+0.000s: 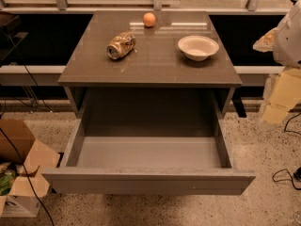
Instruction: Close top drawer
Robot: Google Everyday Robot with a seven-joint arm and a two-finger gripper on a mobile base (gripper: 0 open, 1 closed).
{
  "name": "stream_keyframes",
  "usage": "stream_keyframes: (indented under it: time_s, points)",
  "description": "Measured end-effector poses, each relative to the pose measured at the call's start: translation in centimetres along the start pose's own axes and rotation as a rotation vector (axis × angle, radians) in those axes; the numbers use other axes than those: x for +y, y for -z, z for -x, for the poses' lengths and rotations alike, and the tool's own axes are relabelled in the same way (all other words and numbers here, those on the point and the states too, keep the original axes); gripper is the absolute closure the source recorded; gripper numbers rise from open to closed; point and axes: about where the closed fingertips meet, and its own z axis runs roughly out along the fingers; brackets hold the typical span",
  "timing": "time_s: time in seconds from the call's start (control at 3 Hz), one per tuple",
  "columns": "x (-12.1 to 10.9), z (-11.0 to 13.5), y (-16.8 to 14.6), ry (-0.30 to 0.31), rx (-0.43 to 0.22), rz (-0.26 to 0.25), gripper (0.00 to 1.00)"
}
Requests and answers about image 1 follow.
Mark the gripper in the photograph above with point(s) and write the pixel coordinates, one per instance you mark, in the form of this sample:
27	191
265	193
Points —
289	41

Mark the grey top drawer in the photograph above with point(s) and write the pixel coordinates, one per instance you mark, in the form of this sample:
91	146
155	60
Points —
149	141

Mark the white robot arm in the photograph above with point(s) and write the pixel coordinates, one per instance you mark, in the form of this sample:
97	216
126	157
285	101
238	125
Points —
292	20

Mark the grey drawer cabinet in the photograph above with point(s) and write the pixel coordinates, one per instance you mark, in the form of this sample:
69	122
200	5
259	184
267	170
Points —
156	60

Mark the white bowl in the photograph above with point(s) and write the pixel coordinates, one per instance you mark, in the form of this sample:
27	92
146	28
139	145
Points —
198	48

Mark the orange fruit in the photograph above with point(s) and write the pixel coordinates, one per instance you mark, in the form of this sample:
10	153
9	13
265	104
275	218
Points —
149	20

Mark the crushed gold can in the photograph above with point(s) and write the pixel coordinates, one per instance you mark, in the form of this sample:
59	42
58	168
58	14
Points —
121	45

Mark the open cardboard box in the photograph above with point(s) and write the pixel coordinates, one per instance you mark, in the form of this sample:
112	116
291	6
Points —
23	158

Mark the dark object at left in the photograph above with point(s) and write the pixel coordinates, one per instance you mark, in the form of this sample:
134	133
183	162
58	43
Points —
10	34

